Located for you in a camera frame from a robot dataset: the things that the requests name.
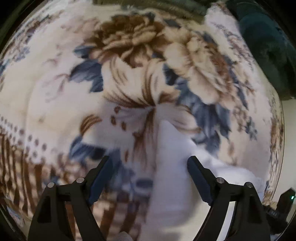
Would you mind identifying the white gloved left hand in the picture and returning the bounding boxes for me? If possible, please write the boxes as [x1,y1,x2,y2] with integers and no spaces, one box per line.
[112,232,133,241]

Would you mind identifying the floral bed blanket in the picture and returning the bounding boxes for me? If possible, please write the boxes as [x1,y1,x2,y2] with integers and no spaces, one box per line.
[1,1,283,240]

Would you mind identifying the dark green folded blanket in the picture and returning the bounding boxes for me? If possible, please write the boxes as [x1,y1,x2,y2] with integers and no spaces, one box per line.
[226,1,295,100]

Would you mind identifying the stack of folded jeans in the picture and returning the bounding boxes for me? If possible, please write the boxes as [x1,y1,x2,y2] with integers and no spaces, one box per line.
[92,0,213,22]

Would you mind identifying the white pants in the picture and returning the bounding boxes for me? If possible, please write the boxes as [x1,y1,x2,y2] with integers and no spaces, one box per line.
[139,120,264,240]

